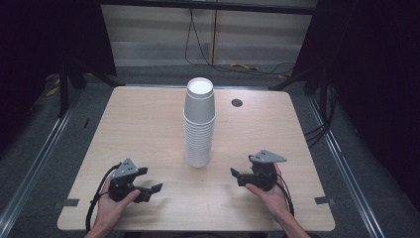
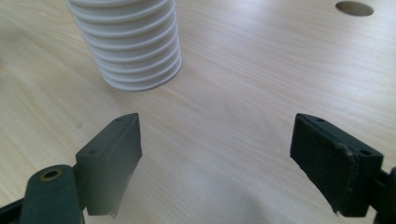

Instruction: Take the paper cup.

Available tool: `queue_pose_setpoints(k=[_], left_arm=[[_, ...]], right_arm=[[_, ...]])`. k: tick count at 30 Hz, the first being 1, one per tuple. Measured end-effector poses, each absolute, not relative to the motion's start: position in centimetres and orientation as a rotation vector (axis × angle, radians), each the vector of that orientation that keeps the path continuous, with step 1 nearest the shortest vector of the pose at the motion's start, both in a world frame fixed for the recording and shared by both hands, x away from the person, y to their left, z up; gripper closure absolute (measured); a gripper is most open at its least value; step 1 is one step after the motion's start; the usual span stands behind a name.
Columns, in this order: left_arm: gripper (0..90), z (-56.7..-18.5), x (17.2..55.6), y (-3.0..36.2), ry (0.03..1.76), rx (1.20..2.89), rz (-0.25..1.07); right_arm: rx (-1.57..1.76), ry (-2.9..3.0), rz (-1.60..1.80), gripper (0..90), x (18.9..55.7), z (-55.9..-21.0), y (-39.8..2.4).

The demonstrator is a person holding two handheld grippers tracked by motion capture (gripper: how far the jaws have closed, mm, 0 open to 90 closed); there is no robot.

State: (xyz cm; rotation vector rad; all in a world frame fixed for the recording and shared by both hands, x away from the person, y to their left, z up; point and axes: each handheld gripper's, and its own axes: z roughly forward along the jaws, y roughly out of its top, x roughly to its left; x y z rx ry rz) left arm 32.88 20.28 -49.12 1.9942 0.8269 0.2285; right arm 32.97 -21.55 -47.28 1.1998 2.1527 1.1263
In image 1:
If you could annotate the yellow floor tape strip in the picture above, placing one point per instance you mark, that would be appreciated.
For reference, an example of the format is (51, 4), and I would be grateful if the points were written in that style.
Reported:
(52, 91)
(244, 66)

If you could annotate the stack of white paper cups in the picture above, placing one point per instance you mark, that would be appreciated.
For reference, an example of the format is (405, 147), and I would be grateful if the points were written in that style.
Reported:
(199, 132)

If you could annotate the dark curtain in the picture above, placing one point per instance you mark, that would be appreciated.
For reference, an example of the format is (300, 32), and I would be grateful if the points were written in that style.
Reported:
(39, 33)
(373, 66)

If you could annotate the black horizontal beam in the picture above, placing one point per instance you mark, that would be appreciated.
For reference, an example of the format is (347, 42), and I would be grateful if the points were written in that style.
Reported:
(211, 6)

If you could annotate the person's right hand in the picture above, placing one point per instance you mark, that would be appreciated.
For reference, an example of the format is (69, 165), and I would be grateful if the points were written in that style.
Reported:
(274, 200)

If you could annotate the dark round table grommet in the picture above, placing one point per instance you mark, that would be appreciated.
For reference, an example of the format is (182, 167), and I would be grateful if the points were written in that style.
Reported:
(237, 102)

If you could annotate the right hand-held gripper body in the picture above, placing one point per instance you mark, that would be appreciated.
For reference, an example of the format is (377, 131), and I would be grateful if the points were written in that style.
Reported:
(264, 175)

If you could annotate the person's left hand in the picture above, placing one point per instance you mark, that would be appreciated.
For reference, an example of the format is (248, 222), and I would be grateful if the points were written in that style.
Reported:
(110, 211)

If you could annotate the black metal stand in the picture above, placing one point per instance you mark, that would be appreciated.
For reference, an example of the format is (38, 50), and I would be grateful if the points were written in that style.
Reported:
(63, 92)
(322, 89)

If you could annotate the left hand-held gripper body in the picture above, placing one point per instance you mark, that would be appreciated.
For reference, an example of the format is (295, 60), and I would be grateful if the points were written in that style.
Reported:
(123, 178)

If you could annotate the metal floor rail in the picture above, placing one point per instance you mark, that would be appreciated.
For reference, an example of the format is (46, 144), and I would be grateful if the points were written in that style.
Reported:
(343, 165)
(36, 162)

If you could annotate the grey tape piece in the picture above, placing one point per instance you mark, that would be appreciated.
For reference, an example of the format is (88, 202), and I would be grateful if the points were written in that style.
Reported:
(70, 202)
(324, 200)

